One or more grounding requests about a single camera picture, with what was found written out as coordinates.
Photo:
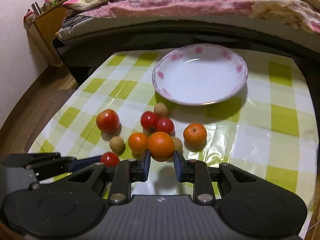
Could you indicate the dark bed frame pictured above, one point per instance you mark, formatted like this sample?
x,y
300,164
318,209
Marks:
x,y
83,55

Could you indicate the green white checkered tablecloth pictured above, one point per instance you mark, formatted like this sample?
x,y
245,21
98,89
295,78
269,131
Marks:
x,y
268,129

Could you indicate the tan longan top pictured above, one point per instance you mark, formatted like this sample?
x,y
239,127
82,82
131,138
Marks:
x,y
161,110

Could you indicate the wooden bedside cabinet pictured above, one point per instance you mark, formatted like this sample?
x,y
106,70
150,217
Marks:
x,y
43,29

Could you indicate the large dimpled orange mandarin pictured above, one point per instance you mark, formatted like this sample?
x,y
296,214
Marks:
x,y
161,146

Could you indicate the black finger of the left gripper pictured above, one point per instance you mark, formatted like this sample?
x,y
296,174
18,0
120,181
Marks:
x,y
83,163

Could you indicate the red cherry tomato with stem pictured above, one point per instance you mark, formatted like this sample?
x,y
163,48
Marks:
x,y
148,121

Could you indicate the white plate pink flowers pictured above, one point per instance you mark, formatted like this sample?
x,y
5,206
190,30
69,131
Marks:
x,y
199,74

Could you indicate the tan longan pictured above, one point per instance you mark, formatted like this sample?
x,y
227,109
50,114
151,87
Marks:
x,y
117,144
177,143
161,110

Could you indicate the small orange mandarin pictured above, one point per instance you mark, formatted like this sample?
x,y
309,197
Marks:
x,y
195,134

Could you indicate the smooth orange tomato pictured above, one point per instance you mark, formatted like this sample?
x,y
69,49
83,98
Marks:
x,y
138,142

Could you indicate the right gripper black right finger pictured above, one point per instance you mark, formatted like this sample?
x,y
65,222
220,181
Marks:
x,y
195,172

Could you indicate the large red tomato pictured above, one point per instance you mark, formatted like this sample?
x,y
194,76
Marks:
x,y
108,121

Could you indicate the grey mattress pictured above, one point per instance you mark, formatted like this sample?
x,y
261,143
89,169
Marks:
x,y
80,26

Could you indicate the metal cup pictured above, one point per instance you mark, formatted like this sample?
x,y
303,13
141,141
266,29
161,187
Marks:
x,y
36,9

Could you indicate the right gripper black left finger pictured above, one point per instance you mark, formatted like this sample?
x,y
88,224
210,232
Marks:
x,y
127,172

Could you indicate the small red cherry tomato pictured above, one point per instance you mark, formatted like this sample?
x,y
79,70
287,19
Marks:
x,y
165,125

